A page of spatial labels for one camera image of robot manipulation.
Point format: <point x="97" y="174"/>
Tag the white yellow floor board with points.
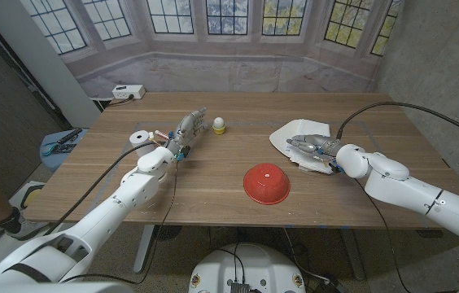
<point x="30" y="195"/>

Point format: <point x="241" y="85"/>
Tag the white table leg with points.
<point x="144" y="248"/>

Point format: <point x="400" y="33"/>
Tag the black hand tool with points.
<point x="68" y="136"/>

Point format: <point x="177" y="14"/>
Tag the white receipt paper roll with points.
<point x="139" y="138"/>

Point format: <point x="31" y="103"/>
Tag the red bowl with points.
<point x="266" y="185"/>

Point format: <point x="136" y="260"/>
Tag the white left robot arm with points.
<point x="132" y="191"/>

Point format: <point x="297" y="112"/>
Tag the printed window backdrop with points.
<point x="229" y="61"/>

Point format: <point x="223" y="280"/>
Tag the white power strip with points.
<point x="128" y="91"/>

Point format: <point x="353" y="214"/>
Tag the white cloth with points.
<point x="311" y="130"/>

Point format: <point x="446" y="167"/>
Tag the grey table leg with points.
<point x="353" y="252"/>

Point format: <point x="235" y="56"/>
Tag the yellow cup with white ball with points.
<point x="218" y="124"/>

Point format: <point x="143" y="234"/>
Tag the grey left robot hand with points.
<point x="186" y="128"/>

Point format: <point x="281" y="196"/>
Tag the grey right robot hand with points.
<point x="319" y="143"/>

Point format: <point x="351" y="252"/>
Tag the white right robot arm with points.
<point x="416" y="191"/>

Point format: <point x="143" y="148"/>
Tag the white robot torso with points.
<point x="246" y="264"/>

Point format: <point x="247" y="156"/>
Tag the blue round stool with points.
<point x="56" y="160"/>

